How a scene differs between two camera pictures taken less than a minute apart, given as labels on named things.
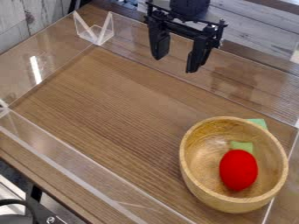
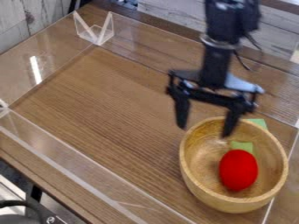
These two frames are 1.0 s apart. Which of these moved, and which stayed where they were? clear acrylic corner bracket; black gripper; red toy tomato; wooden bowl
Moved: black gripper
Stayed: clear acrylic corner bracket; red toy tomato; wooden bowl
